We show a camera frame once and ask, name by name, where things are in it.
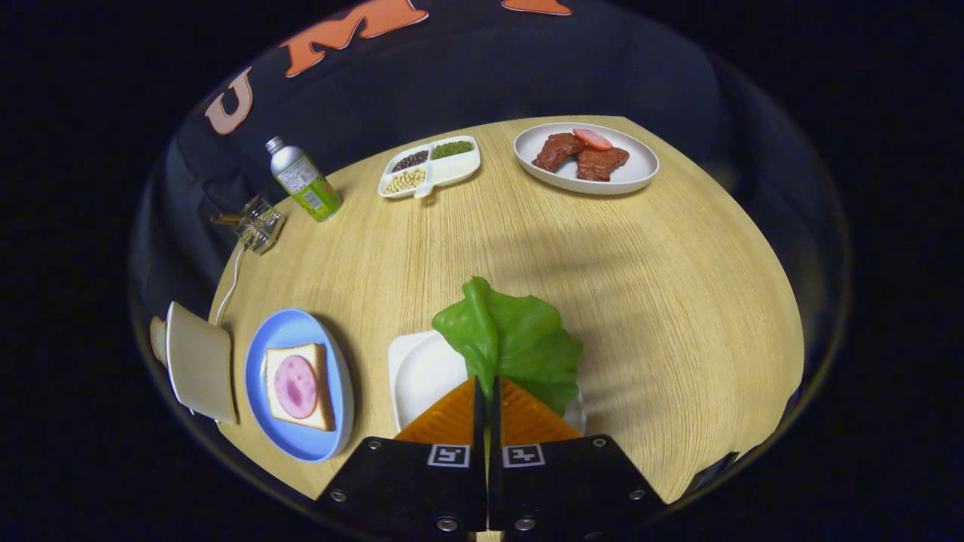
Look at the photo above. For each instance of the white round plate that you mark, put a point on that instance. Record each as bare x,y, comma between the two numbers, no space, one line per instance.
640,167

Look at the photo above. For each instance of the blue plate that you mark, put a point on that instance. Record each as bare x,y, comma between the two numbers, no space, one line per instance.
290,327

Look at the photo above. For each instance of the green lettuce leaf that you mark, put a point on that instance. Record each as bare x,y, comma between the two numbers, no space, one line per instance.
520,339

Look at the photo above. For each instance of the white divided dish with beans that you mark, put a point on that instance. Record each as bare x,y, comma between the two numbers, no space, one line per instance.
454,171

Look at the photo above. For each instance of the white toaster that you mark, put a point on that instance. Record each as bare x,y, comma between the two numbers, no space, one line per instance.
199,361

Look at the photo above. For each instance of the white square plate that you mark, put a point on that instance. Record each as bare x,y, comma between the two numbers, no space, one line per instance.
425,373

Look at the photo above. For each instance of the pink ham slice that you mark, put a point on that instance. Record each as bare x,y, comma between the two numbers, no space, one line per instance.
295,388

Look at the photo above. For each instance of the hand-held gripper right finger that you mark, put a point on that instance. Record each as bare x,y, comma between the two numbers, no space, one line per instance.
557,489

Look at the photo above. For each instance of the silver green drink bottle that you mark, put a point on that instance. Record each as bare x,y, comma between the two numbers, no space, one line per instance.
305,184

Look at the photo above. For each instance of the black backdrop cloth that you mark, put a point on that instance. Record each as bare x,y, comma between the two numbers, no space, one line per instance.
452,75

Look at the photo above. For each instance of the red tomato slice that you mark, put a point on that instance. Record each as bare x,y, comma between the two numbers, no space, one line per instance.
593,139

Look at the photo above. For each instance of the brown meat slice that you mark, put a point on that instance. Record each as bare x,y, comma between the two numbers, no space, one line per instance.
557,149
602,163

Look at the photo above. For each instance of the white bread slice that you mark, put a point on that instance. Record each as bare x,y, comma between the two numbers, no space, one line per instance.
324,369

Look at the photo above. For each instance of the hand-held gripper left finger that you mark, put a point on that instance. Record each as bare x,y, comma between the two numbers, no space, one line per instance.
422,489

